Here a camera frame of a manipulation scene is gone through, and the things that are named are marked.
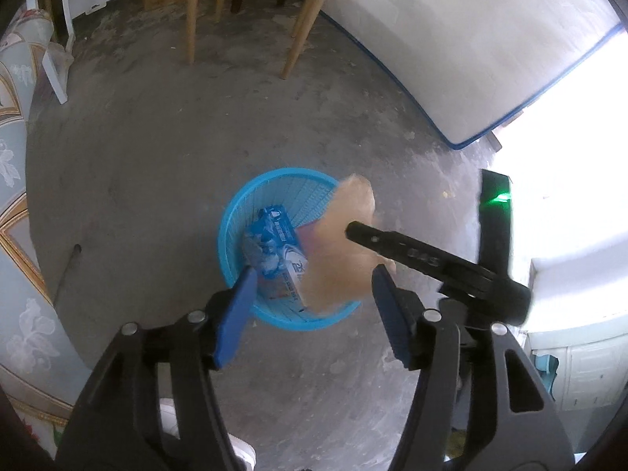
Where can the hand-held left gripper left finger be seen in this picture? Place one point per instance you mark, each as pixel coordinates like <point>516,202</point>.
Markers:
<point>235,319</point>

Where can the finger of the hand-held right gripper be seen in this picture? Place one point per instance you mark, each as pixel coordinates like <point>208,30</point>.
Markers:
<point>417,252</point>

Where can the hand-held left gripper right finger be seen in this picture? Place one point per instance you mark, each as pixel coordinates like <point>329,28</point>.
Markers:
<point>392,319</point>

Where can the beige paper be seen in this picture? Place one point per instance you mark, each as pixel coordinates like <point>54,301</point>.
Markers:
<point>338,250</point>

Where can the blue plastic mesh basket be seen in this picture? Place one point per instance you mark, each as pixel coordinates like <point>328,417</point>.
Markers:
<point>274,189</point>

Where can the blue and white carton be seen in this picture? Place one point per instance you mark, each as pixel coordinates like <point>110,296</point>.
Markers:
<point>277,240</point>

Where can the white cabinet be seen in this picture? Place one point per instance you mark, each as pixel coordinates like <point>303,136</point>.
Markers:
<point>579,353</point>

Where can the white mattress with blue edge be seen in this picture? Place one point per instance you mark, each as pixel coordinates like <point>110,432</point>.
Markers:
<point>466,34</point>

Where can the patterned grey panel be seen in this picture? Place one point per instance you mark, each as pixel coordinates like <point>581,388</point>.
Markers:
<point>19,206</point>

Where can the wooden chair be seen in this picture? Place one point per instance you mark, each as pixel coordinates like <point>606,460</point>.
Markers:
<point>304,14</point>

